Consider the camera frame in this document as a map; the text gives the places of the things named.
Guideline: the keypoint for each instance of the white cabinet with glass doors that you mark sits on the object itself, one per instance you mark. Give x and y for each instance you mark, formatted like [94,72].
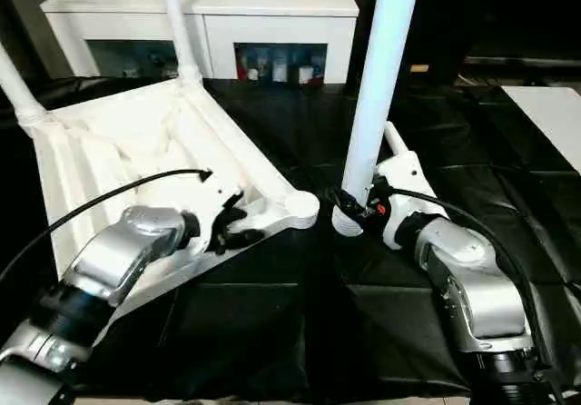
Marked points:
[272,23]

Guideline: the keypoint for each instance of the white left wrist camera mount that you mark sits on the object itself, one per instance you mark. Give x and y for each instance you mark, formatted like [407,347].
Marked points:
[206,223]

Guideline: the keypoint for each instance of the black mat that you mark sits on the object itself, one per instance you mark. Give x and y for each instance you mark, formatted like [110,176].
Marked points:
[272,309]

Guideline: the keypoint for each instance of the white board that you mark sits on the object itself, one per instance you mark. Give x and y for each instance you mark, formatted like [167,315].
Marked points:
[549,114]

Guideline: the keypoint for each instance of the white plastic table leg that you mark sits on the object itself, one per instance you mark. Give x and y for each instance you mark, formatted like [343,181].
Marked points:
[394,139]
[377,82]
[18,91]
[179,37]

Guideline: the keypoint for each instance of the grey curtain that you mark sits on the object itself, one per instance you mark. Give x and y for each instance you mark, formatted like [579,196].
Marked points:
[27,23]

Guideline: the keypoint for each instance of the white plastic table top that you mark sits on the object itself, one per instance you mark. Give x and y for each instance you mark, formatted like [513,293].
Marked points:
[136,160]

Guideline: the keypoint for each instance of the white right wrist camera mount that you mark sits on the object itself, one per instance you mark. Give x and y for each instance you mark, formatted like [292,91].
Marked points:
[404,173]

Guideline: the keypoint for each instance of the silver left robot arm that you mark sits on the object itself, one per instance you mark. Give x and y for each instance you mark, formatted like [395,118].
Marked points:
[118,250]

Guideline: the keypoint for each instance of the small yellow tag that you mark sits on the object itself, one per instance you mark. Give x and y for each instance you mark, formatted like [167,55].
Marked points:
[420,68]

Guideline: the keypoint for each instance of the black bar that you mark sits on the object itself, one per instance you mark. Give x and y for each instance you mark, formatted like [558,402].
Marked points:
[522,61]

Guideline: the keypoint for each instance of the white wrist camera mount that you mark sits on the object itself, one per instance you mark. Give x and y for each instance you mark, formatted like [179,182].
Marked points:
[404,173]
[206,223]

